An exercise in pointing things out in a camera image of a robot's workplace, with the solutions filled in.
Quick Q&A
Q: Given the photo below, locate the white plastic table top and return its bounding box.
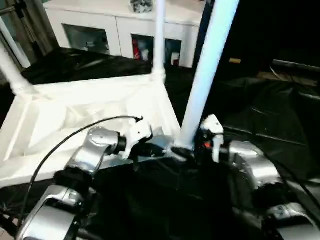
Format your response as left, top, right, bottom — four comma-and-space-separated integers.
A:
0, 72, 184, 189

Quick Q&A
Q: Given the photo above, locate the white plastic table leg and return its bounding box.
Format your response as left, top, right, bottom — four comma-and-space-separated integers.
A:
151, 0, 168, 84
172, 0, 241, 157
0, 42, 37, 99

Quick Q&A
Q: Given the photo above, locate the red bottle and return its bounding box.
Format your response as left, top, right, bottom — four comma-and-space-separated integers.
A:
132, 41, 141, 60

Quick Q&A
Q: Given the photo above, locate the white glass-door cabinet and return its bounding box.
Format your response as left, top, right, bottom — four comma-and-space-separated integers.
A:
45, 0, 206, 68

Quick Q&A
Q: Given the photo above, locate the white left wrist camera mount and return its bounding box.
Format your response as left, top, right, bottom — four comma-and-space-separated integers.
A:
122, 119, 154, 159

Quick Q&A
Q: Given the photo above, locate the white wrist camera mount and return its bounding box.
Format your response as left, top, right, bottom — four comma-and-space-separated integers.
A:
122, 119, 154, 159
199, 114, 225, 164

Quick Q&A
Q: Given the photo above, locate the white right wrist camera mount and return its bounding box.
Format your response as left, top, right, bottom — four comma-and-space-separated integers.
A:
199, 114, 225, 164

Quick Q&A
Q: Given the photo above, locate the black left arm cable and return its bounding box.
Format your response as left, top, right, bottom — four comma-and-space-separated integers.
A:
20, 115, 145, 222

